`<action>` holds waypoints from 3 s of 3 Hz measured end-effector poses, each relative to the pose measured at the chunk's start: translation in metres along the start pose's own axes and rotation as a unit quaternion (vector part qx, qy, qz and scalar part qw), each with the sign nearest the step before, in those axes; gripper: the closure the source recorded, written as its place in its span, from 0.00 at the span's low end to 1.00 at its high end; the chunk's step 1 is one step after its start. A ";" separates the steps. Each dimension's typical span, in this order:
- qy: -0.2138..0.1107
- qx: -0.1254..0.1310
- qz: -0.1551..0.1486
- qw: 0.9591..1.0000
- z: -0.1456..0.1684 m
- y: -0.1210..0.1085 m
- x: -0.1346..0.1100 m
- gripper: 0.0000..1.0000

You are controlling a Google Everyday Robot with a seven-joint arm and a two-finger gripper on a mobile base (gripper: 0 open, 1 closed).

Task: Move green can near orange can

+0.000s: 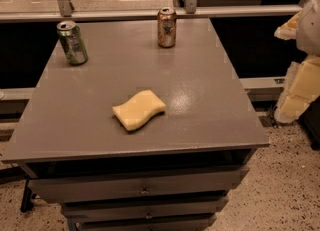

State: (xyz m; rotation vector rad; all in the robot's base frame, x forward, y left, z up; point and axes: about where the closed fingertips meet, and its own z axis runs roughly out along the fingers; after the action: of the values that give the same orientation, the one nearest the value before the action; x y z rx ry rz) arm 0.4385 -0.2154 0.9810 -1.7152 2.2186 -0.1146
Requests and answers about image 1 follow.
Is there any grey drawer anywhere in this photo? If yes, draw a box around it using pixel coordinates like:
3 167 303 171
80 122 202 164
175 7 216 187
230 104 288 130
29 165 249 203
77 214 216 231
62 193 228 222

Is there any grey drawer cabinet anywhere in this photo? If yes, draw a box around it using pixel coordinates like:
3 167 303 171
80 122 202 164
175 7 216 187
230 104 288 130
3 19 268 231

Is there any top grey drawer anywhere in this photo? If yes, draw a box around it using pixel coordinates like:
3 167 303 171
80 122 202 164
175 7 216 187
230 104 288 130
29 165 249 203

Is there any middle grey drawer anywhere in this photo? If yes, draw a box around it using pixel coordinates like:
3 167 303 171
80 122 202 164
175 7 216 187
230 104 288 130
62 193 228 222

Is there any bottom grey drawer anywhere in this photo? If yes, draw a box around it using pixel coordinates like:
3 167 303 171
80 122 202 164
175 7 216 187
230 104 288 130
77 214 216 231

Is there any yellow sponge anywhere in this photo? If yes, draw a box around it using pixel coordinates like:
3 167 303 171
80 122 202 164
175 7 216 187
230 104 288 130
112 90 166 131

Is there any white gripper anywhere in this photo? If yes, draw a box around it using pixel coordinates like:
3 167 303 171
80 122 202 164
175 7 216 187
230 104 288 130
274 0 320 123

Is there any orange soda can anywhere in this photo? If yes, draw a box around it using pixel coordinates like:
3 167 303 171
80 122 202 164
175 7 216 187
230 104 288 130
157 7 177 48

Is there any grey metal railing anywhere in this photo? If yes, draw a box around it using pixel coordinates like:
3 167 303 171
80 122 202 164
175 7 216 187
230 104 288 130
0 0 307 22

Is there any green soda can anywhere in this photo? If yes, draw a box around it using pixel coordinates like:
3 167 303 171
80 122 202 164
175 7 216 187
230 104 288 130
57 20 88 65

